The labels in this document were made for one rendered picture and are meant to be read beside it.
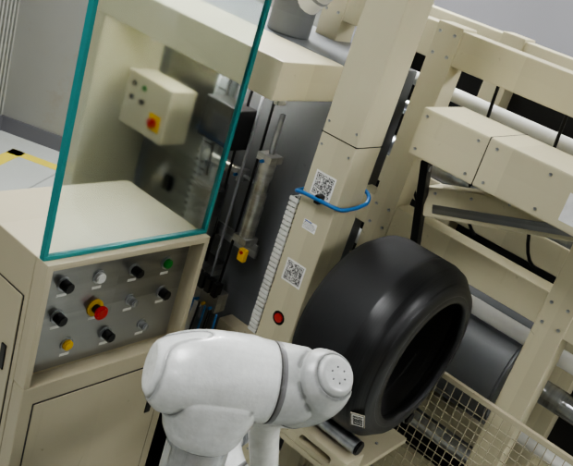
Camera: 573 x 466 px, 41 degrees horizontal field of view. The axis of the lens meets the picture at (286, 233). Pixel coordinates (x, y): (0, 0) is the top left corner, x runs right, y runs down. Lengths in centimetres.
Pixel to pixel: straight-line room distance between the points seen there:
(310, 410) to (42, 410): 114
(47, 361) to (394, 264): 96
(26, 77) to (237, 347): 516
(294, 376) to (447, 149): 125
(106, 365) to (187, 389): 114
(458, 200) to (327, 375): 135
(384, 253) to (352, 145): 31
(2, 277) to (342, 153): 96
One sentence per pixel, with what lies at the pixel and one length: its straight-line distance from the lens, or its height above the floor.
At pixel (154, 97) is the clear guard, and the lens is 194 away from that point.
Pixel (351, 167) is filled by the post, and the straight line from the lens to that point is 217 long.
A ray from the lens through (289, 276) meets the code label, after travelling 234.
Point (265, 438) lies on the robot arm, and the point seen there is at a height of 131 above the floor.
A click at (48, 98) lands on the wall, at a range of 616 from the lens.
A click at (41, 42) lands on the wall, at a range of 611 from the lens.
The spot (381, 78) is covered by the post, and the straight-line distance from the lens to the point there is 211.
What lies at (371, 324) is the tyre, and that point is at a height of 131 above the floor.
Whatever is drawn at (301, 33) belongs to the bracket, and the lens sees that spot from 268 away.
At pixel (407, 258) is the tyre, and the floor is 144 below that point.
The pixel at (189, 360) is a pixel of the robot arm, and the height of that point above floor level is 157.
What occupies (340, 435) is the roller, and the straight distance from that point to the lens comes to 228.
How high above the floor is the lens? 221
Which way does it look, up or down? 22 degrees down
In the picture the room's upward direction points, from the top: 18 degrees clockwise
